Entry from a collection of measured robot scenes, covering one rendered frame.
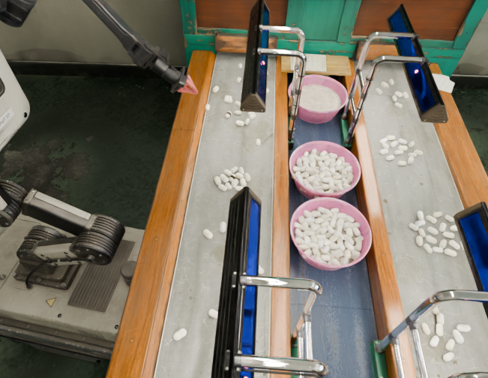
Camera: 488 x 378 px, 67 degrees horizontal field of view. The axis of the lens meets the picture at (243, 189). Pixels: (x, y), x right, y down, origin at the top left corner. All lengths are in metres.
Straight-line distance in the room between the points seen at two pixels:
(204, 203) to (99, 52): 2.07
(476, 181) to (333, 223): 0.58
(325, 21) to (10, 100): 1.37
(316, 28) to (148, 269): 1.34
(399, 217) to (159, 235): 0.82
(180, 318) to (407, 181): 0.95
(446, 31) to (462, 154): 0.66
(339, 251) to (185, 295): 0.51
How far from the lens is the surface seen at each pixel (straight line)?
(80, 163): 2.62
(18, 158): 2.82
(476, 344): 1.30
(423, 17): 2.02
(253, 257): 0.83
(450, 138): 1.74
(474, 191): 1.58
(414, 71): 1.42
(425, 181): 1.55
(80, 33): 3.13
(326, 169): 1.47
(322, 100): 1.78
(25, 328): 1.71
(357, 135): 1.59
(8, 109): 1.10
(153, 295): 1.15
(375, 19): 1.97
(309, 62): 1.92
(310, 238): 1.27
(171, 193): 1.33
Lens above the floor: 1.81
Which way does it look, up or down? 52 degrees down
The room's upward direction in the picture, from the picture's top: 2 degrees clockwise
